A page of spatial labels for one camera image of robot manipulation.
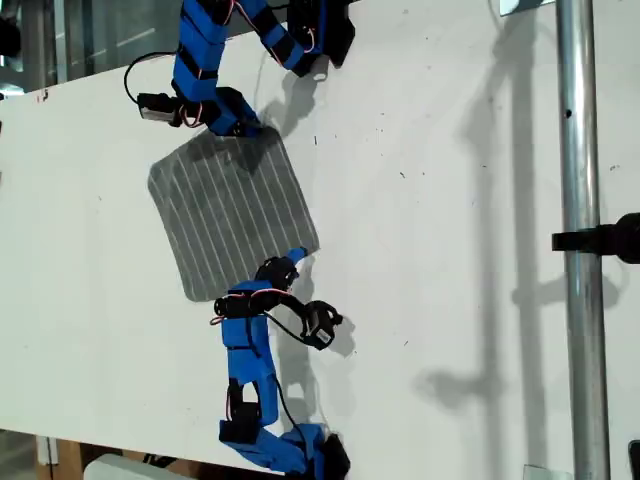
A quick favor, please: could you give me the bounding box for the grey striped towel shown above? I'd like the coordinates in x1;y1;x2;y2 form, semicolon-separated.
147;126;322;304

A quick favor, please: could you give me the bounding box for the white box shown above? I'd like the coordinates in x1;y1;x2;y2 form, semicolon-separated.
83;453;194;480

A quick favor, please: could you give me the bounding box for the wooden table leg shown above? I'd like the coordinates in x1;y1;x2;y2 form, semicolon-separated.
48;439;84;480

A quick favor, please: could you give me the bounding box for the black clamp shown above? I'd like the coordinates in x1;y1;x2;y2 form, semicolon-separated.
550;211;640;266

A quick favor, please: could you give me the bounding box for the short black camera stalk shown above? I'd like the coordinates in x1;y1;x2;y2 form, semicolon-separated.
169;98;190;128
276;293;314;321

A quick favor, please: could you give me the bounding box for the black camera cable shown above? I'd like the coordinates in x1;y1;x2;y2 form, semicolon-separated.
264;312;309;439
123;51;179;104

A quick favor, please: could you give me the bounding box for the black camera box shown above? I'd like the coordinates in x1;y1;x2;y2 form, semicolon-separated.
136;91;176;124
299;299;345;352

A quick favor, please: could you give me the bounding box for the steel post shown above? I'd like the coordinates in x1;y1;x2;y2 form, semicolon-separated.
554;0;614;480

